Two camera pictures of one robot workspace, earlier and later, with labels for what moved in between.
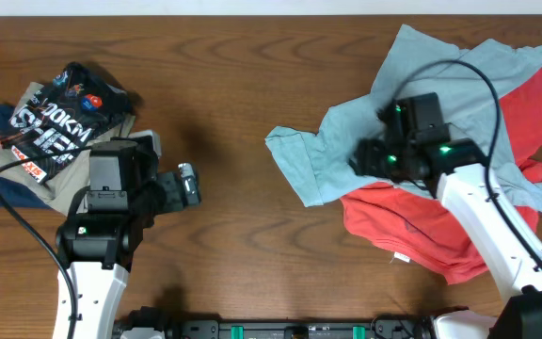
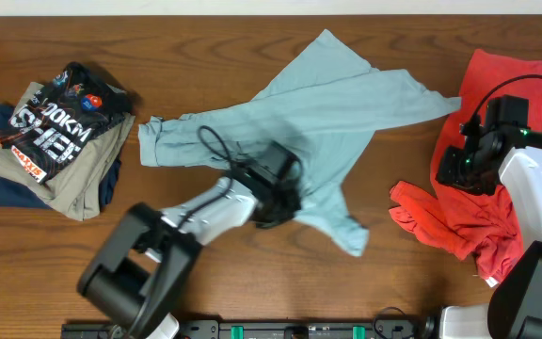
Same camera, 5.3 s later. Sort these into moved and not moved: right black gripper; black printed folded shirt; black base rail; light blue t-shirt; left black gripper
Moved: left black gripper; right black gripper; light blue t-shirt
Not moved: black base rail; black printed folded shirt
